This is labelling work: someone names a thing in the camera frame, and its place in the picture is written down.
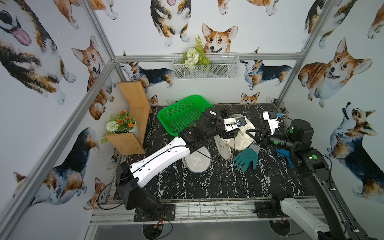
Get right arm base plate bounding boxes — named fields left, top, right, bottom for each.
left=254, top=199, right=284, bottom=219

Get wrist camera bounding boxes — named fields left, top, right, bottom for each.
left=263, top=110, right=284, bottom=135
left=224, top=117, right=247, bottom=132

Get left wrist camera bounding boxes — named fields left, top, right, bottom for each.
left=224, top=117, right=247, bottom=132

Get white wire wall basket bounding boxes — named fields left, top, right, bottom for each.
left=172, top=53, right=240, bottom=80

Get white flower fern bouquet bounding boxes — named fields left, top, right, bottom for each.
left=180, top=35, right=210, bottom=70

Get wooden shelf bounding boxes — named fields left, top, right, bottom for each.
left=105, top=82, right=152, bottom=155

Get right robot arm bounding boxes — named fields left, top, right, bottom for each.
left=246, top=119, right=370, bottom=240

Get green rubber glove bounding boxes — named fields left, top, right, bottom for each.
left=233, top=144, right=261, bottom=173

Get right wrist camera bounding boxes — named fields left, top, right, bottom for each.
left=263, top=110, right=284, bottom=135

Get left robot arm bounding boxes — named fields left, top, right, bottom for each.
left=116, top=108, right=229, bottom=210

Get green plastic basket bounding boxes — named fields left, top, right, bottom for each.
left=158, top=95, right=213, bottom=137

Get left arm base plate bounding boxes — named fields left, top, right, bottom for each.
left=134, top=204, right=176, bottom=222

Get cream mesh laundry bag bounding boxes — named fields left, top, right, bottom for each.
left=214, top=114, right=255, bottom=160

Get potted flower plant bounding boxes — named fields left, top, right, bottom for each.
left=101, top=110, right=139, bottom=144

